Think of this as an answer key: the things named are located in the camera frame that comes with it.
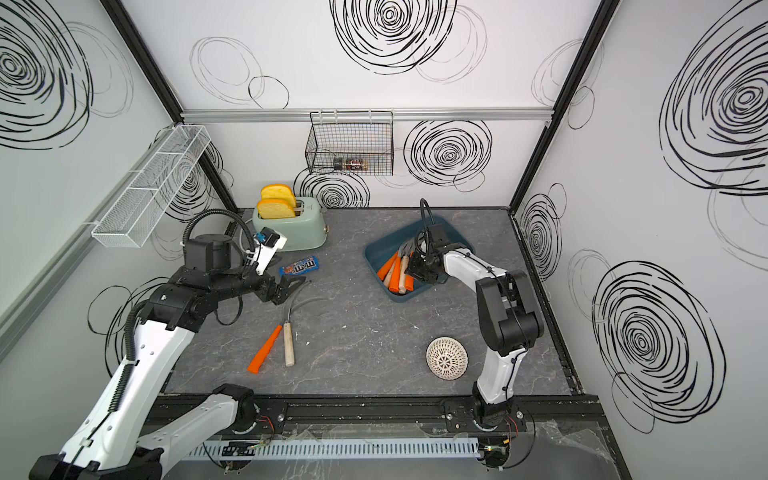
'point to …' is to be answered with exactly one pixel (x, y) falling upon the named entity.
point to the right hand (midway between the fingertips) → (408, 271)
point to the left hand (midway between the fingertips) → (289, 266)
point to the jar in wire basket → (342, 164)
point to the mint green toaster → (306, 230)
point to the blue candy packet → (305, 265)
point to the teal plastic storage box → (378, 253)
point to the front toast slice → (275, 209)
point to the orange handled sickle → (386, 268)
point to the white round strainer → (446, 358)
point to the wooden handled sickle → (389, 274)
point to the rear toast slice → (278, 192)
